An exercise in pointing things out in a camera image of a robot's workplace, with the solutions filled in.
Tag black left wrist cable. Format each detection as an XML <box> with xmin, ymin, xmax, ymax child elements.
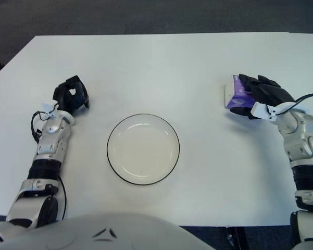
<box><xmin>31</xmin><ymin>104</ymin><xmax>59</xmax><ymax>143</ymax></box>

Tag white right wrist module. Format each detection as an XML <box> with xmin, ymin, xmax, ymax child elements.
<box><xmin>249</xmin><ymin>102</ymin><xmax>279</xmax><ymax>122</ymax></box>

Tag grey robot torso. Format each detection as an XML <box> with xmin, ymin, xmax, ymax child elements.
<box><xmin>0</xmin><ymin>212</ymin><xmax>217</xmax><ymax>250</ymax></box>

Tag white plate with black rim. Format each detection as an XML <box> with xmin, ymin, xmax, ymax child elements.
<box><xmin>106</xmin><ymin>112</ymin><xmax>181</xmax><ymax>186</ymax></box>

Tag purple tissue paper pack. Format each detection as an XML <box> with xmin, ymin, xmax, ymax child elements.
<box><xmin>223</xmin><ymin>74</ymin><xmax>257</xmax><ymax>109</ymax></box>

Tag thin black left elbow cable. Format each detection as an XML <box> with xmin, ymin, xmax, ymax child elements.
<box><xmin>57</xmin><ymin>177</ymin><xmax>67</xmax><ymax>219</ymax></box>

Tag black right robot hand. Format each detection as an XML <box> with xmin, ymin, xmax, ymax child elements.
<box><xmin>229</xmin><ymin>73</ymin><xmax>295</xmax><ymax>120</ymax></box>

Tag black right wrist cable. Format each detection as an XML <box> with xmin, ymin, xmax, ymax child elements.
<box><xmin>267</xmin><ymin>93</ymin><xmax>313</xmax><ymax>115</ymax></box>

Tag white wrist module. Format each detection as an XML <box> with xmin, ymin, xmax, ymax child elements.
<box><xmin>41</xmin><ymin>101</ymin><xmax>58</xmax><ymax>115</ymax></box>
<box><xmin>249</xmin><ymin>102</ymin><xmax>279</xmax><ymax>122</ymax></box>

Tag black table frame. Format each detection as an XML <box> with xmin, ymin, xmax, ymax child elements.
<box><xmin>225</xmin><ymin>226</ymin><xmax>249</xmax><ymax>250</ymax></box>

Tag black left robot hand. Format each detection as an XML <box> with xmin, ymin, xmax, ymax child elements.
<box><xmin>52</xmin><ymin>75</ymin><xmax>91</xmax><ymax>115</ymax></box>

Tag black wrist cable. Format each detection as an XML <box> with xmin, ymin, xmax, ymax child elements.
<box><xmin>267</xmin><ymin>93</ymin><xmax>313</xmax><ymax>115</ymax></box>
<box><xmin>31</xmin><ymin>104</ymin><xmax>59</xmax><ymax>143</ymax></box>

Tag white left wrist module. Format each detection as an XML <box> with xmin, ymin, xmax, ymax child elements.
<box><xmin>41</xmin><ymin>101</ymin><xmax>58</xmax><ymax>115</ymax></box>

